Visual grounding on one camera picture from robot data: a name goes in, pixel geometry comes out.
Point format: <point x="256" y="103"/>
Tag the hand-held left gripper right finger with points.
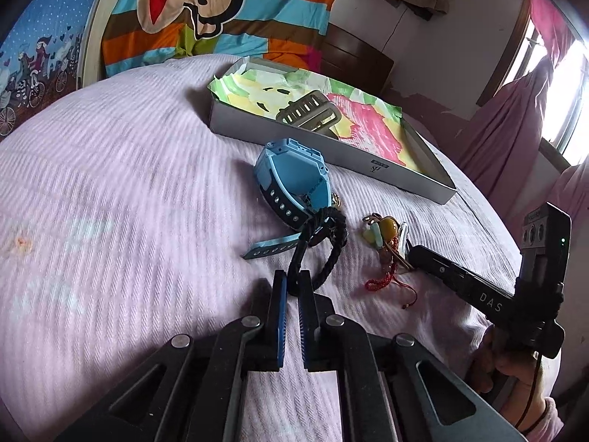
<point x="303" y="327"/>

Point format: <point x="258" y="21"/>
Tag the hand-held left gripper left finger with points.
<point x="278" y="327"/>

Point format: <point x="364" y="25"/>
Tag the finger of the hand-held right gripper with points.
<point x="435" y="264"/>

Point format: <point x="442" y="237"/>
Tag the grey shallow box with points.
<point x="359" y="159"/>

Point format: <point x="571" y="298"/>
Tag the blue watch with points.
<point x="294" y="165"/>

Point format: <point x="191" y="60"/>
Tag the person's right forearm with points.
<point x="547" y="423"/>

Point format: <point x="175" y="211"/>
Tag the person's right hand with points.
<point x="481" y="363"/>

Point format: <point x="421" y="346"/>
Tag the pink curtain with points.
<point x="506" y="115"/>

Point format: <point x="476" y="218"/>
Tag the colourful paper lining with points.
<point x="368" y="124"/>

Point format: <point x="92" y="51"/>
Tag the window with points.
<point x="566" y="101"/>

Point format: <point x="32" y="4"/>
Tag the dark wooden headboard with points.
<point x="359" y="60"/>

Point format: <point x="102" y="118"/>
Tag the cream wooden panel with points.
<point x="99" y="9"/>

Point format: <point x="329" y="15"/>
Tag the blue printed cloth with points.
<point x="41" y="23"/>

